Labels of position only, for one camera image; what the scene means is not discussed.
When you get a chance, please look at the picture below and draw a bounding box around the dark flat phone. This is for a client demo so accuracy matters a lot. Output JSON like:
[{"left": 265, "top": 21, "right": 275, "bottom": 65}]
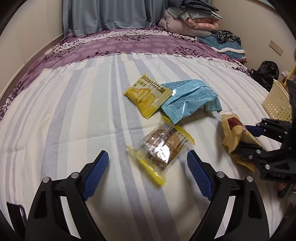
[{"left": 6, "top": 202, "right": 27, "bottom": 240}]

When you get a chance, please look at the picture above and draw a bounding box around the yellow cracker packet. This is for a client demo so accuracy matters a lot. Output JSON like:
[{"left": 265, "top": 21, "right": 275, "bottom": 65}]
[{"left": 123, "top": 74, "right": 173, "bottom": 119}]

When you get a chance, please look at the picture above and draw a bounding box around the pink floral quilt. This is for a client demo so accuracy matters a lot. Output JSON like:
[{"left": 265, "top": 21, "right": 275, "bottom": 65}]
[{"left": 185, "top": 17, "right": 219, "bottom": 32}]

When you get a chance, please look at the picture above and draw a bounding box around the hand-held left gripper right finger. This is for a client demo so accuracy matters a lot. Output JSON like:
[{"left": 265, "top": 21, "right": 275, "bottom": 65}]
[{"left": 187, "top": 150, "right": 270, "bottom": 241}]

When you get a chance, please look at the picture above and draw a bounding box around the black white patterned cloth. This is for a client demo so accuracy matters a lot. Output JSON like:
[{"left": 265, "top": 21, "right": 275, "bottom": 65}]
[{"left": 211, "top": 30, "right": 241, "bottom": 46}]

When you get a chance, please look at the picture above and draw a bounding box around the wooden shelf rack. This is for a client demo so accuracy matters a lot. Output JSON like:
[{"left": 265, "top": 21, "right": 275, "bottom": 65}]
[{"left": 281, "top": 47, "right": 296, "bottom": 84}]

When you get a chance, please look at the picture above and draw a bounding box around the light blue snack packet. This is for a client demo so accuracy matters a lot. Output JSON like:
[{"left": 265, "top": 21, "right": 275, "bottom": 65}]
[{"left": 160, "top": 79, "right": 223, "bottom": 125}]

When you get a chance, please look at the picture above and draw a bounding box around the cream perforated plastic basket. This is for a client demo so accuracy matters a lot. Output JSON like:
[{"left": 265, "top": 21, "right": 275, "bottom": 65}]
[{"left": 263, "top": 79, "right": 293, "bottom": 122}]

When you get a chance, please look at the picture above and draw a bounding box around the striped white grey sheet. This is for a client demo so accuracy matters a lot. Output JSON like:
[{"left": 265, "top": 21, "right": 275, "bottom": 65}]
[{"left": 0, "top": 53, "right": 296, "bottom": 241}]

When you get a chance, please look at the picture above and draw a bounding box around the blue fleece blanket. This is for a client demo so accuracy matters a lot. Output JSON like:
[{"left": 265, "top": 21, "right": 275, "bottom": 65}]
[{"left": 196, "top": 36, "right": 245, "bottom": 62}]

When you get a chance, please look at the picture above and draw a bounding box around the dark grey folded blanket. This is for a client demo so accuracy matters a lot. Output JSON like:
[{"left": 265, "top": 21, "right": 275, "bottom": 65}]
[{"left": 168, "top": 0, "right": 219, "bottom": 13}]

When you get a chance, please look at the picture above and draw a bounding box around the person's right hand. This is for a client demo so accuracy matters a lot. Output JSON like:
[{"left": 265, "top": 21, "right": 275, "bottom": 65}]
[{"left": 277, "top": 183, "right": 296, "bottom": 193}]

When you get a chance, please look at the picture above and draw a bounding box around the black plastic bag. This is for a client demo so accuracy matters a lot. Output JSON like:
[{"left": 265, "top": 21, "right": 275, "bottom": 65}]
[{"left": 251, "top": 61, "right": 280, "bottom": 91}]

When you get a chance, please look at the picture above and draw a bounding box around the white wardrobe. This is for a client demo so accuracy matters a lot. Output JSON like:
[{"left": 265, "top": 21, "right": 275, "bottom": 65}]
[{"left": 0, "top": 0, "right": 64, "bottom": 93}]

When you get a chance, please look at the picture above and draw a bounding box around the clear yellow-edged biscuit packet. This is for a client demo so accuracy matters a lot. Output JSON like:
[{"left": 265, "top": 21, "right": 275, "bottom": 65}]
[{"left": 126, "top": 115, "right": 195, "bottom": 186}]

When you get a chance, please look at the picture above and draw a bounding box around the blue grey curtain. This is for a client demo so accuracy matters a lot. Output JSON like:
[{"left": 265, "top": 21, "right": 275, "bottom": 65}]
[{"left": 62, "top": 0, "right": 173, "bottom": 37}]

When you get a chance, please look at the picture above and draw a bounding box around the brown snack packet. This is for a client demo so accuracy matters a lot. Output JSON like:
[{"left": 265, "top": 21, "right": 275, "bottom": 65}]
[{"left": 221, "top": 113, "right": 264, "bottom": 172}]

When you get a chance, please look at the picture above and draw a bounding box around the purple floral bedsheet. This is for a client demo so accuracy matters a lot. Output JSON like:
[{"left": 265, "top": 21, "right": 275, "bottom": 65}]
[{"left": 0, "top": 27, "right": 253, "bottom": 121}]

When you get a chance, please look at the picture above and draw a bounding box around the mauve folded quilt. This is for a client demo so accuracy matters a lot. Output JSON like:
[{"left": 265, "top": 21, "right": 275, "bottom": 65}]
[{"left": 158, "top": 17, "right": 213, "bottom": 38}]

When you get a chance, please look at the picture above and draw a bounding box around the pale green folded blanket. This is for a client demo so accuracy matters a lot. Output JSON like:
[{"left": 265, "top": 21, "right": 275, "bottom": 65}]
[{"left": 167, "top": 6, "right": 224, "bottom": 21}]

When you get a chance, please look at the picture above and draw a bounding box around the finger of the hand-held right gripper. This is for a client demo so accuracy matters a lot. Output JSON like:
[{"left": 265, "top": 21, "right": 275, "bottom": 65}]
[
  {"left": 232, "top": 141, "right": 281, "bottom": 163},
  {"left": 245, "top": 118, "right": 289, "bottom": 138}
]

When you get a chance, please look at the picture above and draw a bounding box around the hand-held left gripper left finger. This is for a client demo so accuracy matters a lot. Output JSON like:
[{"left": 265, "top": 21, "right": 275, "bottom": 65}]
[{"left": 24, "top": 150, "right": 109, "bottom": 241}]

